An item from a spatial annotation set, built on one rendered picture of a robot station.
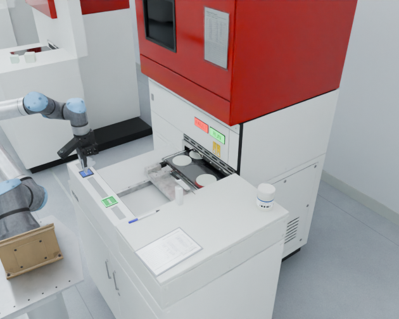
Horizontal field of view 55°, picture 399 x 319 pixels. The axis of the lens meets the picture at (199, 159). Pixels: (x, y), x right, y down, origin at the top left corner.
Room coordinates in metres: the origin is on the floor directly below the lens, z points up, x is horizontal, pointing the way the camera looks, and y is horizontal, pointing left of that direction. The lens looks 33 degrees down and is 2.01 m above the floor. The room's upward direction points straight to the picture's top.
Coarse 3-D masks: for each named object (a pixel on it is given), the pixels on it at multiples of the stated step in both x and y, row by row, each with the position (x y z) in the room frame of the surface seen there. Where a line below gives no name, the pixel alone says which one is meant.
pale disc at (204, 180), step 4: (200, 176) 1.55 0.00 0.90; (204, 176) 1.55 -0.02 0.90; (208, 176) 1.55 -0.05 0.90; (212, 176) 1.55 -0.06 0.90; (196, 180) 1.51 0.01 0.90; (200, 180) 1.51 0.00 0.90; (204, 180) 1.51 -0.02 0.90; (208, 180) 1.51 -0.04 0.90; (212, 180) 1.51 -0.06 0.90; (216, 180) 1.51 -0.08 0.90; (200, 184) 1.48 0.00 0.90; (204, 184) 1.48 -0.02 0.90; (208, 184) 1.48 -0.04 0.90
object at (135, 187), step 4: (144, 180) 1.58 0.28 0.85; (148, 180) 1.58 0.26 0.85; (136, 184) 1.54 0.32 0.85; (140, 184) 1.55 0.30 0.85; (144, 184) 1.56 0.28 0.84; (148, 184) 1.57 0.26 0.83; (124, 188) 1.51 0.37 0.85; (128, 188) 1.51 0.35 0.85; (132, 188) 1.52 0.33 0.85; (136, 188) 1.53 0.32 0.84; (140, 188) 1.54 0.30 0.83; (116, 192) 1.48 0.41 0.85; (120, 192) 1.48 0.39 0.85; (124, 192) 1.49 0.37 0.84; (128, 192) 1.50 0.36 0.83; (120, 196) 1.48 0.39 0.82
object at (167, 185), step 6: (144, 174) 1.62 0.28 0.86; (150, 174) 1.59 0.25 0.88; (150, 180) 1.57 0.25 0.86; (162, 180) 1.54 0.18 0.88; (168, 180) 1.54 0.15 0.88; (156, 186) 1.52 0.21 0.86; (162, 186) 1.49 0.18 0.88; (168, 186) 1.49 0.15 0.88; (174, 186) 1.49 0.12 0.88; (168, 192) 1.44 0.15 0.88; (174, 192) 1.44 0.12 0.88; (186, 192) 1.44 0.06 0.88; (168, 198) 1.43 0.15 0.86; (174, 198) 1.40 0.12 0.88
